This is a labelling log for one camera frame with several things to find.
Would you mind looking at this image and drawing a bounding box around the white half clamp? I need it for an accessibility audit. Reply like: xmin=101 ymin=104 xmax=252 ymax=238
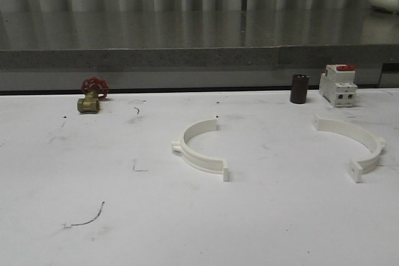
xmin=314 ymin=115 xmax=386 ymax=183
xmin=171 ymin=118 xmax=229 ymax=182

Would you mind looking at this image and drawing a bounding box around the dark brown cylinder coupling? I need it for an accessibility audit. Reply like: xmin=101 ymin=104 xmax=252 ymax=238
xmin=290 ymin=74 xmax=309 ymax=104

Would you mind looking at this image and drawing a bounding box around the brass valve red handwheel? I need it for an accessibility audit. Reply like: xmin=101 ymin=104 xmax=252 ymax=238
xmin=77 ymin=77 xmax=110 ymax=113

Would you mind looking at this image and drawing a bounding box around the grey stone counter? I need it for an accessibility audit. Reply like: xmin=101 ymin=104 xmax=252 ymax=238
xmin=1 ymin=9 xmax=398 ymax=72

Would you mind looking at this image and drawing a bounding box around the white circuit breaker red switch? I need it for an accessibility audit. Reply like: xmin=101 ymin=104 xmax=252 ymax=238
xmin=319 ymin=64 xmax=358 ymax=108

